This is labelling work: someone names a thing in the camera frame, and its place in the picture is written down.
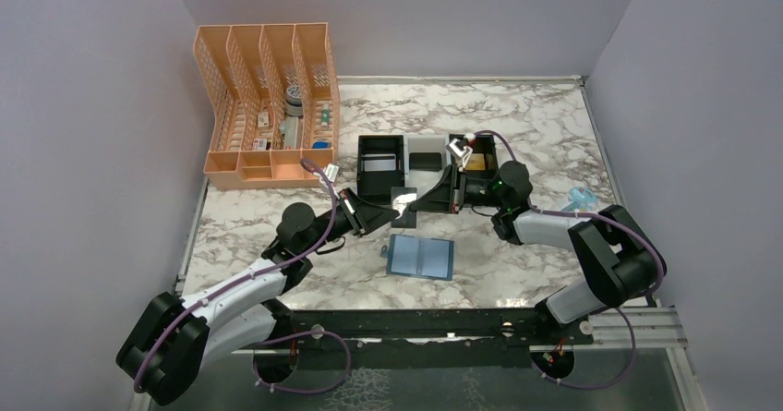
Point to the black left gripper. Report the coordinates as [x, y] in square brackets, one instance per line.
[363, 216]

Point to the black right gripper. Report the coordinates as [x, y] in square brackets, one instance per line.
[444, 197]

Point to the silver crest card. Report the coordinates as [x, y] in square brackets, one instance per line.
[379, 164]

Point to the blue card holder wallet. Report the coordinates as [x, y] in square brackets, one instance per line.
[419, 257]

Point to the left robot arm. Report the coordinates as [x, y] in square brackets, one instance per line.
[176, 336]

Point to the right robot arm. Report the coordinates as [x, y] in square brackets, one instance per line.
[617, 260]

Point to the black left card tray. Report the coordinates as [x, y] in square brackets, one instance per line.
[375, 187]

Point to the black card tray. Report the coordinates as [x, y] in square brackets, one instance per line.
[485, 144]
[375, 187]

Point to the black card in middle tray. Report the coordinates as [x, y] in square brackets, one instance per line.
[425, 161]

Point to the white middle card tray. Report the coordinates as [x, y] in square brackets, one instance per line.
[425, 181]

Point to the gold card in right tray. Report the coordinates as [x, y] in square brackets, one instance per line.
[476, 162]

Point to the black right card tray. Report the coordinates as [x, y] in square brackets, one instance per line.
[485, 144]

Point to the blue object in organizer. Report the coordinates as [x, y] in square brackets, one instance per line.
[320, 146]

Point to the green white small bottle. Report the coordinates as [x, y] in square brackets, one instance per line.
[325, 116]

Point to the white red labelled box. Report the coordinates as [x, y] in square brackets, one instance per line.
[260, 144]

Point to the round tin in organizer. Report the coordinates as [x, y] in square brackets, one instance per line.
[293, 101]

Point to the light blue tape dispenser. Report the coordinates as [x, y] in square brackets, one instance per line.
[580, 199]

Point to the orange plastic desk organizer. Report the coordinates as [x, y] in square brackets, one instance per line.
[246, 69]

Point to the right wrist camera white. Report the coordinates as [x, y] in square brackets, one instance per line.
[461, 149]

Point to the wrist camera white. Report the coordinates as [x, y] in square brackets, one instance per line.
[461, 149]
[327, 173]

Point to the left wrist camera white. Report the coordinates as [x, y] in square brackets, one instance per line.
[327, 173]

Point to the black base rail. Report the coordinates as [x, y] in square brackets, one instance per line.
[523, 326]

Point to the aluminium frame rail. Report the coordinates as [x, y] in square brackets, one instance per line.
[653, 328]

